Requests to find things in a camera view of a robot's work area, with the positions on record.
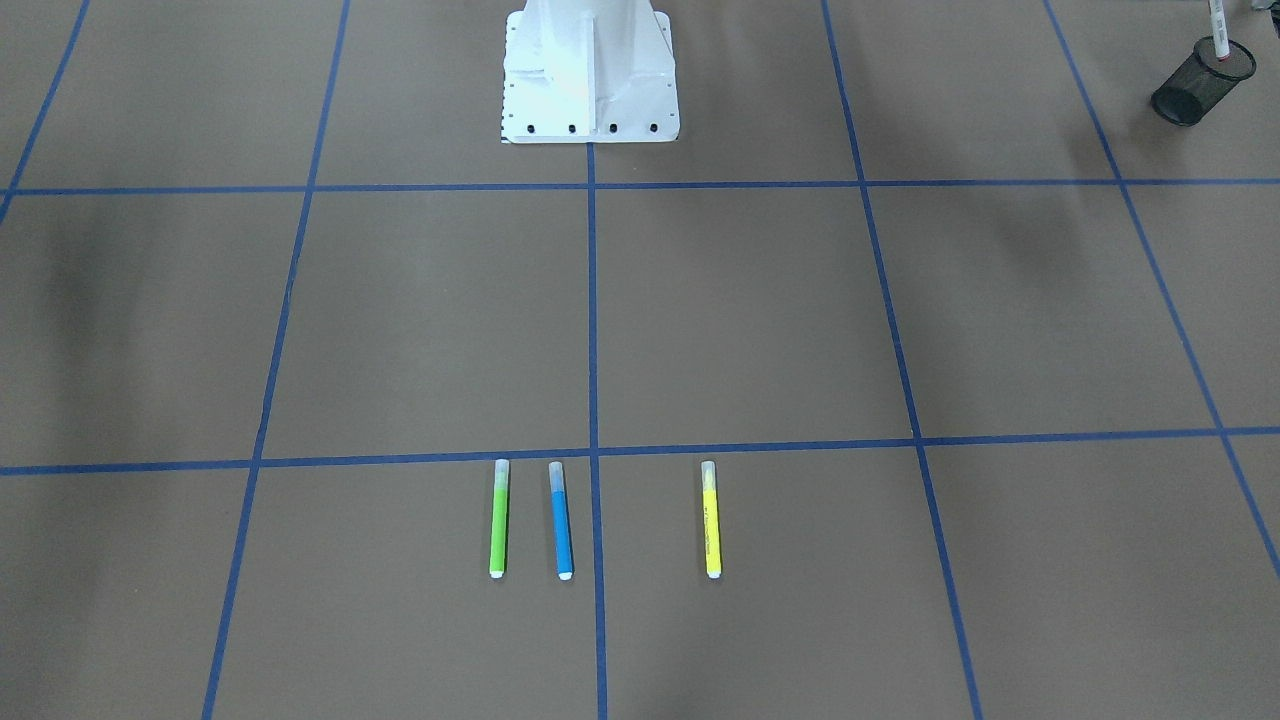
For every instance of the near black mesh cup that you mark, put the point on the near black mesh cup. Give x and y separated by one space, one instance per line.
1201 82

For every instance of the white central pedestal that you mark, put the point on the white central pedestal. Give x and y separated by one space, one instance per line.
589 72

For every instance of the red capped white marker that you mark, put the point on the red capped white marker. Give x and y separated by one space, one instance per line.
1219 30

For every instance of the yellow marker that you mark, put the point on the yellow marker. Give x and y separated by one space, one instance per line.
713 562

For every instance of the blue marker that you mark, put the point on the blue marker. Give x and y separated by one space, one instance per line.
561 521

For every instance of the green marker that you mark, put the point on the green marker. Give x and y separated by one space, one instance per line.
499 520

